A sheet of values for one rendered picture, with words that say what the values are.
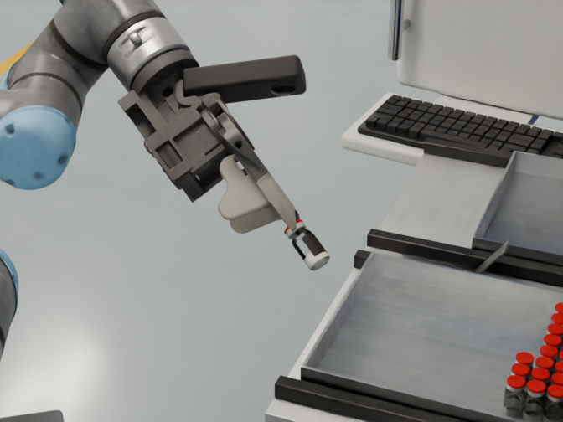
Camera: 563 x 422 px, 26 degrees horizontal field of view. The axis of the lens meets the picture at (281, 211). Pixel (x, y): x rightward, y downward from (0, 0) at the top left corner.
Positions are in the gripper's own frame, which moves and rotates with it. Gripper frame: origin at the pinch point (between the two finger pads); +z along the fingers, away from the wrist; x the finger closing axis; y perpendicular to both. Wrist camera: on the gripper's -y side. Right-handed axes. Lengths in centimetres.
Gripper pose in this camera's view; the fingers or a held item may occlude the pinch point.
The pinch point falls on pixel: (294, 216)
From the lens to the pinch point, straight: 113.3
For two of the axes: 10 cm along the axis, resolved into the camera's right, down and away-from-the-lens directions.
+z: 5.6, 7.6, -3.3
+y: -8.0, 5.9, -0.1
